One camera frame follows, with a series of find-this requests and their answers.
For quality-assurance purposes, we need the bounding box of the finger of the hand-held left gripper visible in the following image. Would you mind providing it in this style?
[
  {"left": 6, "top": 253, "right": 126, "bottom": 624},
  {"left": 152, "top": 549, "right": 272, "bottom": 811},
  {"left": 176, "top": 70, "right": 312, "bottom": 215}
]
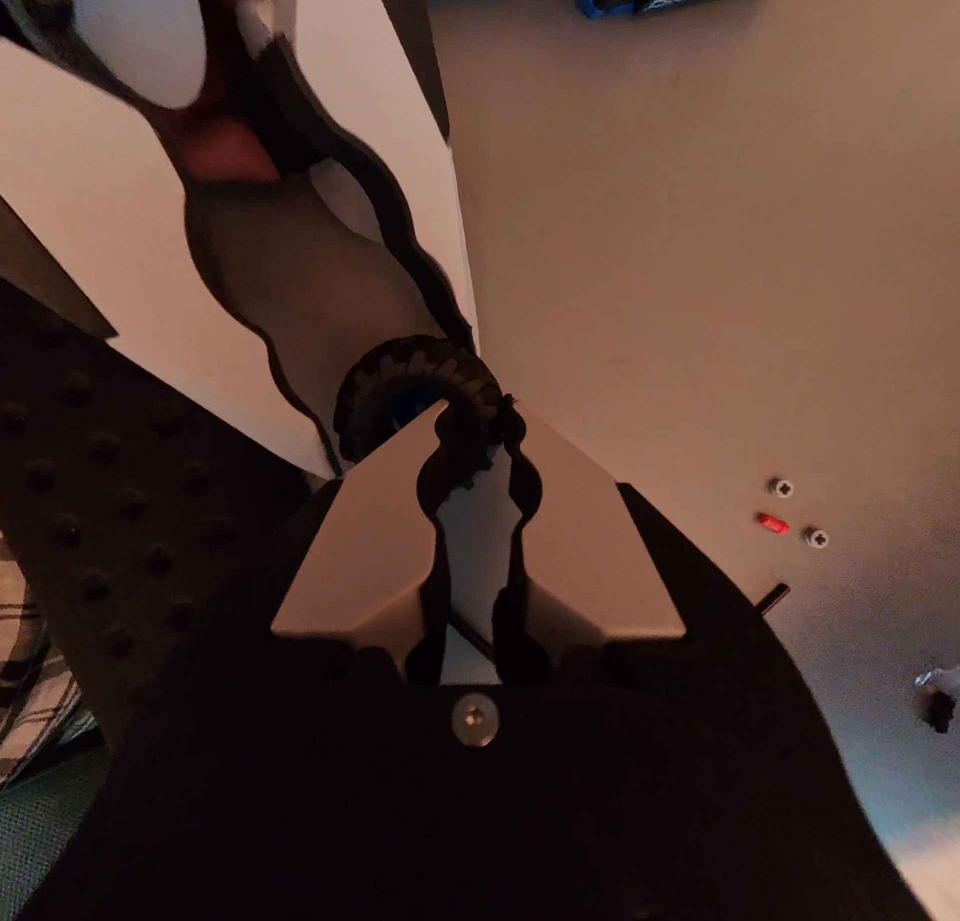
[
  {"left": 0, "top": 36, "right": 346, "bottom": 481},
  {"left": 236, "top": 0, "right": 481, "bottom": 356}
]

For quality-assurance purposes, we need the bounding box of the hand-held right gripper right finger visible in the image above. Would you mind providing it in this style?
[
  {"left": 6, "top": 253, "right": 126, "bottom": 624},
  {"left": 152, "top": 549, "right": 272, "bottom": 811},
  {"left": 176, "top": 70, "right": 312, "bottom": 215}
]
[{"left": 491, "top": 407, "right": 687, "bottom": 686}]

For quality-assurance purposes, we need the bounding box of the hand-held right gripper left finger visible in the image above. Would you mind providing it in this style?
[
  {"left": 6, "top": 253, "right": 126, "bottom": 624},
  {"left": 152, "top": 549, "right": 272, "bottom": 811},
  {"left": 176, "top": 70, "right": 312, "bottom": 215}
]
[{"left": 270, "top": 402, "right": 453, "bottom": 686}]

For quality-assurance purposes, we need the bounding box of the blue toy wheel rim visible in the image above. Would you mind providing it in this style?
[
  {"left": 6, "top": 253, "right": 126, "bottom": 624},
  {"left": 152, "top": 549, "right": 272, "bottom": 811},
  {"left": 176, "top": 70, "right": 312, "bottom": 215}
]
[{"left": 388, "top": 388, "right": 438, "bottom": 433}]

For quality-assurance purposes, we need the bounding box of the black toy tire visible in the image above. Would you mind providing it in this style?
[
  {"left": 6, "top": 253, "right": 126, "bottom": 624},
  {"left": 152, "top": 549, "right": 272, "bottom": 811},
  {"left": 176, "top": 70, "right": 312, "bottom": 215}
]
[{"left": 333, "top": 334, "right": 505, "bottom": 491}]

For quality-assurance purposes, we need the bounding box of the grey desk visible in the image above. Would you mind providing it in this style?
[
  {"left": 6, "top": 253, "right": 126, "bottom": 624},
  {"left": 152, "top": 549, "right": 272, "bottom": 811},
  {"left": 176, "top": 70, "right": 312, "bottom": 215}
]
[{"left": 300, "top": 0, "right": 960, "bottom": 921}]

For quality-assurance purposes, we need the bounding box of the person's left hand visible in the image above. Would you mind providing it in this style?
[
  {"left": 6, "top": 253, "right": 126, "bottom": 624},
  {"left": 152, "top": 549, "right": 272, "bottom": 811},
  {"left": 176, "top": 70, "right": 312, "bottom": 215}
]
[{"left": 183, "top": 107, "right": 285, "bottom": 186}]

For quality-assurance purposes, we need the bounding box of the small pale toy piece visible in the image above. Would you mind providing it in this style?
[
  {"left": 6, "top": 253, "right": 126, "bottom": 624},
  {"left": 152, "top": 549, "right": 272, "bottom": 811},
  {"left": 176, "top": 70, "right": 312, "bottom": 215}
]
[{"left": 913, "top": 666, "right": 960, "bottom": 736}]

